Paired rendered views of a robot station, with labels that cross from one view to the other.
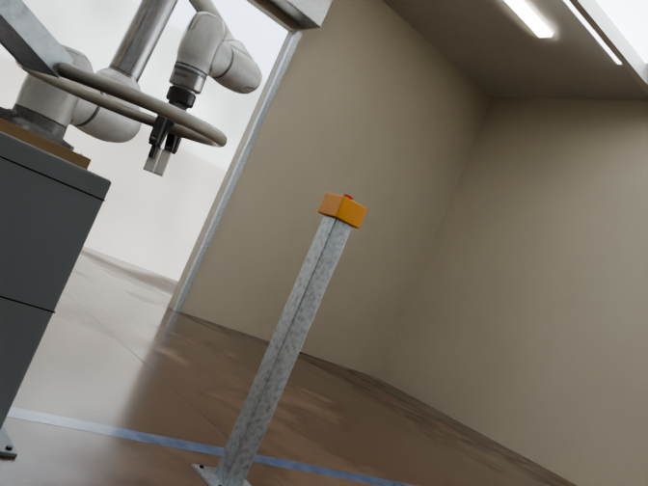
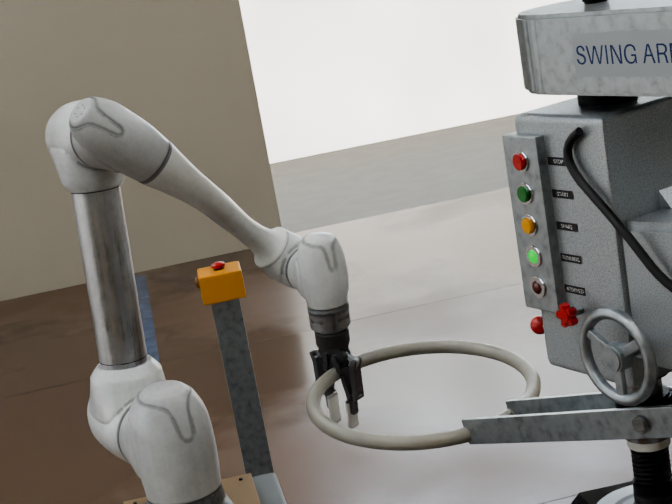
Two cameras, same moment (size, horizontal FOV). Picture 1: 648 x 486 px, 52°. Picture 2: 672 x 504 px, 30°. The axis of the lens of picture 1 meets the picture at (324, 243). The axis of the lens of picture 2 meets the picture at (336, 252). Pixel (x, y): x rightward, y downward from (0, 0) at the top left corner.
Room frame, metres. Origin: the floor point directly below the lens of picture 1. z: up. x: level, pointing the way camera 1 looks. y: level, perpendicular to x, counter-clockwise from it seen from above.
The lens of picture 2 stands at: (0.40, 2.75, 1.90)
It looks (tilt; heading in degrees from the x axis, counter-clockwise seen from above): 14 degrees down; 300
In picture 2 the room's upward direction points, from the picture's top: 10 degrees counter-clockwise
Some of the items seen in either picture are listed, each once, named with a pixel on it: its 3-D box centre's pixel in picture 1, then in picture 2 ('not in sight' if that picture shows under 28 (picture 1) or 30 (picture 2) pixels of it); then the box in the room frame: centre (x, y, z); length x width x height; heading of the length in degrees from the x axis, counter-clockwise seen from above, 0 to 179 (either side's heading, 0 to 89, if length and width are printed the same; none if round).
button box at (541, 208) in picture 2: not in sight; (536, 222); (1.07, 0.93, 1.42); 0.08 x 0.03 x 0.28; 150
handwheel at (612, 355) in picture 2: not in sight; (634, 349); (0.91, 1.03, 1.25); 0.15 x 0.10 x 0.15; 150
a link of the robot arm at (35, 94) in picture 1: (59, 84); (171, 436); (1.91, 0.89, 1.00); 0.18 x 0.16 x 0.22; 151
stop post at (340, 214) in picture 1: (287, 338); (254, 447); (2.36, -0.02, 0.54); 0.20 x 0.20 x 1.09; 36
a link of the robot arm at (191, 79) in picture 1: (187, 80); (329, 316); (1.73, 0.50, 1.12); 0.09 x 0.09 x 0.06
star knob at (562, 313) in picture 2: not in sight; (573, 312); (1.01, 0.98, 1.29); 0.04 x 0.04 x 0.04; 60
